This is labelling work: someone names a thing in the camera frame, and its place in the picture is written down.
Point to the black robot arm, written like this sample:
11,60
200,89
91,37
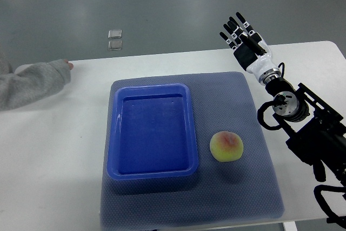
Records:
316,133

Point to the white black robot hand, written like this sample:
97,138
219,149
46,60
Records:
250,49

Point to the upper metal floor plate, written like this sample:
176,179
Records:
114,33

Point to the blue-grey textured mat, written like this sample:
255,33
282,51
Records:
236,191

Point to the grey sleeved forearm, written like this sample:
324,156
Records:
33,83

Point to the person's fingertips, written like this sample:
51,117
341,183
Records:
71,66

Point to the yellow red peach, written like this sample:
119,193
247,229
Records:
226,146

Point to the blue plastic tray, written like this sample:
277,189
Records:
152,133

